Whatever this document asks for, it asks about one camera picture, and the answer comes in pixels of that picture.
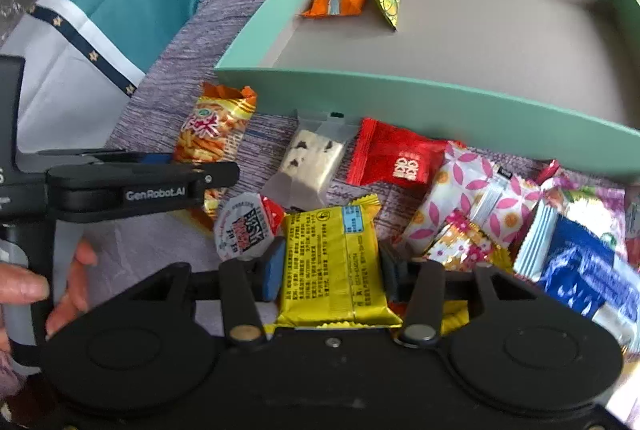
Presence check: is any yellow wafer snack packet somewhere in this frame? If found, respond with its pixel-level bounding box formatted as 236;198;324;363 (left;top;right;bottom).
274;194;401;329

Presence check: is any person's left hand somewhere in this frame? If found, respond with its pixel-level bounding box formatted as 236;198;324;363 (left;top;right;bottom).
1;238;98;337

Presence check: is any round red white jelly cup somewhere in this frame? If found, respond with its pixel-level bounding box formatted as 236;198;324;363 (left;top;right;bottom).
213;193;285;261

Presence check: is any small floral candy packet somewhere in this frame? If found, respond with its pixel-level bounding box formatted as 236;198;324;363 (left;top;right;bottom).
421;209;513;273

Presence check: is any pink flower snack packet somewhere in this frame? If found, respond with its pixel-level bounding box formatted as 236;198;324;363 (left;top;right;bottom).
393;142;541;257

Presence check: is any teal white fabric bag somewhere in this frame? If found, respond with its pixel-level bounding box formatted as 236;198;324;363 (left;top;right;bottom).
1;0;200;153

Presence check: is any blue white snack packet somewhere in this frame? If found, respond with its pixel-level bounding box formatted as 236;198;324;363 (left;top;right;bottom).
514;204;639;354

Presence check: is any red square snack packet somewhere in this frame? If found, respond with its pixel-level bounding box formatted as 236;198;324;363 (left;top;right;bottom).
347;118;449;192

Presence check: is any clear white nougat packet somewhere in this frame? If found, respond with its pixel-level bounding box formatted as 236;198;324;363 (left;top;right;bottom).
262;109;361;211

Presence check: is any orange chips snack packet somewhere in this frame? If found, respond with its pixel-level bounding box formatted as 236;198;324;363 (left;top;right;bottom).
171;81;260;231

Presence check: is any purple patterned candy packet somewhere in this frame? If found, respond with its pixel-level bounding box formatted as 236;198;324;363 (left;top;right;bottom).
535;160;639;270

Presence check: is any mint green cardboard tray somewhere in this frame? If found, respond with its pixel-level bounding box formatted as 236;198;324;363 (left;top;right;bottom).
216;0;639;182

